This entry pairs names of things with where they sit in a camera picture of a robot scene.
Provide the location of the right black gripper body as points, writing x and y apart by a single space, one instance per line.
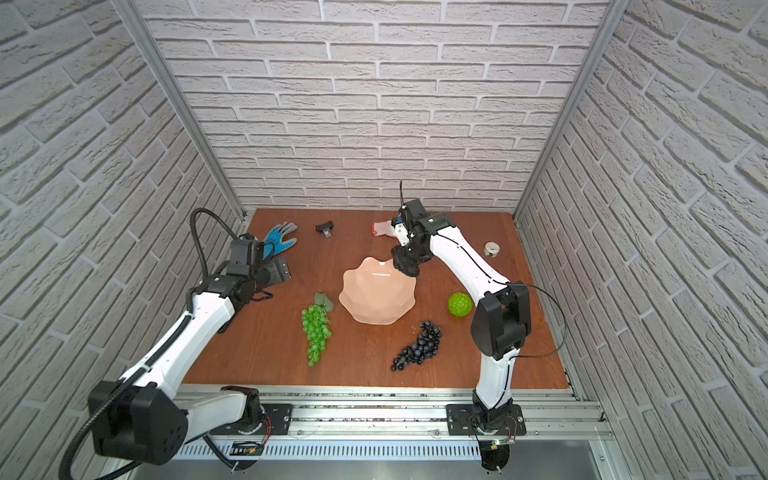
421 255

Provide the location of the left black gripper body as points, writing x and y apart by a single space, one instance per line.
274 270

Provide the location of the black avocado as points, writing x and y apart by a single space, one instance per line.
404 262

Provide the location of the green grape bunch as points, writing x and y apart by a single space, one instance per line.
316 326

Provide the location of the green custard apple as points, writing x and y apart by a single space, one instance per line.
460 305

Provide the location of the dark purple grape bunch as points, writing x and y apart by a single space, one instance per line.
425 347

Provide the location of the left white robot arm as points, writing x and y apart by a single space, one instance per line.
137 418

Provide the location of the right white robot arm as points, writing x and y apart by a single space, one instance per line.
502 319

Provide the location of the pink wavy fruit bowl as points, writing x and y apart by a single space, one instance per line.
376 293

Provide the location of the red white work glove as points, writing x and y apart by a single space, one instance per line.
384 228

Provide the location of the blue work glove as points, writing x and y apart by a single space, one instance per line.
277 241

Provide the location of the white tape roll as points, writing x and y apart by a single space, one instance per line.
492 249

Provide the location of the small black relay component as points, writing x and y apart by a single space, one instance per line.
325 228

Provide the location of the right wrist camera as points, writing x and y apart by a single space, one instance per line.
402 234

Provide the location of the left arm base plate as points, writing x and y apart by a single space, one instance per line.
272 416

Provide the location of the aluminium rail frame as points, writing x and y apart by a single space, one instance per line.
341 423

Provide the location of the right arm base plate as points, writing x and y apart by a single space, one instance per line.
465 419

